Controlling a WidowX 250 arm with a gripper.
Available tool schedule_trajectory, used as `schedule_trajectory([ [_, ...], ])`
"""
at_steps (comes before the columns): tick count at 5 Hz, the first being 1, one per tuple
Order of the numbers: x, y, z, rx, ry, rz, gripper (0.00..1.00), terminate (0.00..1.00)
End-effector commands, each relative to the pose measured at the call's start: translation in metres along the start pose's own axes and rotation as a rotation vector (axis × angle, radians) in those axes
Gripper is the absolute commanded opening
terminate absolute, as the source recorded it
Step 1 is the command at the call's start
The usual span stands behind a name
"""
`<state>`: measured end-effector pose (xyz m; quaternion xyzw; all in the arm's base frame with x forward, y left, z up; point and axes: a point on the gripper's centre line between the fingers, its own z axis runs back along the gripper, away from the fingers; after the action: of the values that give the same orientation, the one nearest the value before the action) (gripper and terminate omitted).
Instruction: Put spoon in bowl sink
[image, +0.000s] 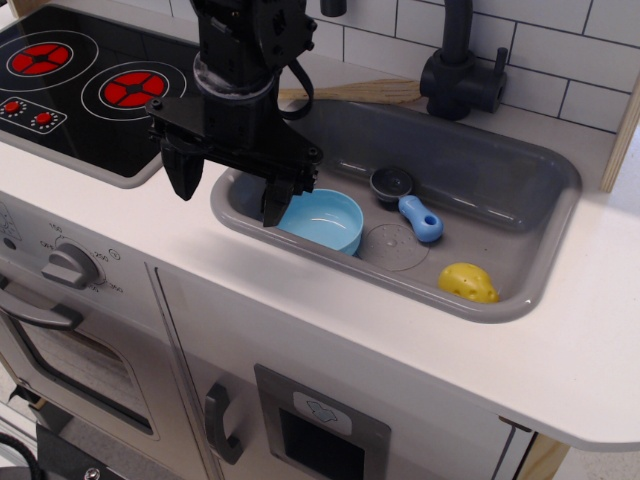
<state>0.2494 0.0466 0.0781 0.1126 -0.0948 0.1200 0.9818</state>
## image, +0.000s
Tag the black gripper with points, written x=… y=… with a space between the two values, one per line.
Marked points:
x=250 y=134

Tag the blue handled grey spoon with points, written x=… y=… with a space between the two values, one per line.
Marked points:
x=393 y=186

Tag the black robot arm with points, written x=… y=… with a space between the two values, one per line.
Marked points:
x=245 y=45

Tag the grey sink basin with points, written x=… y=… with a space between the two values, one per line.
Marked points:
x=460 y=219

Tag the black toy stovetop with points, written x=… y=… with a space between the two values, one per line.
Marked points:
x=74 y=89

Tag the grey oven knob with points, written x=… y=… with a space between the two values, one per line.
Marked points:
x=69 y=266

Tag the wooden spatula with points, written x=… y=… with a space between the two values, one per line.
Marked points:
x=382 y=91

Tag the toy oven door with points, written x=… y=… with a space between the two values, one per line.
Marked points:
x=94 y=372

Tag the dark grey faucet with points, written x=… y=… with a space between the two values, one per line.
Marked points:
x=452 y=81

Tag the yellow toy cheese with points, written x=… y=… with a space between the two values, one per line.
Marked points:
x=468 y=281

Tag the grey dispenser panel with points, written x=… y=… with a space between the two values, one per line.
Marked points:
x=319 y=435

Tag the grey oven door handle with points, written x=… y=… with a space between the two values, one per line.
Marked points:
x=58 y=317

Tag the grey cabinet door handle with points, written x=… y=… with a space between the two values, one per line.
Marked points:
x=228 y=448

